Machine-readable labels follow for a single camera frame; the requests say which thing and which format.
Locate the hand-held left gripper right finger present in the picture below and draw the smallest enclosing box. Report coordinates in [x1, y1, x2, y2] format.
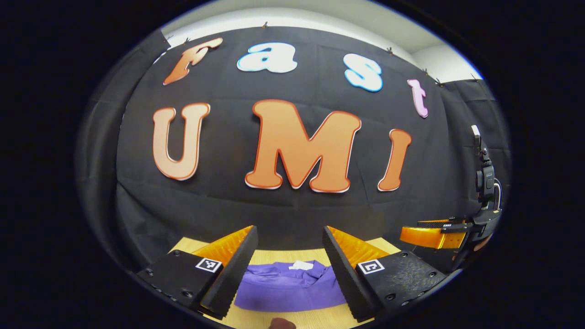
[322, 225, 448, 323]

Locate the purple shirt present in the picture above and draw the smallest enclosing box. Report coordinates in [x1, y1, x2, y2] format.
[234, 260, 348, 313]

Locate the black backdrop cloth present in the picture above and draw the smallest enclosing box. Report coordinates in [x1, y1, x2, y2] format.
[75, 26, 511, 275]

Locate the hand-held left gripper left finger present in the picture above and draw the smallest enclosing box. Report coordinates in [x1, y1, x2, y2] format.
[136, 225, 259, 320]

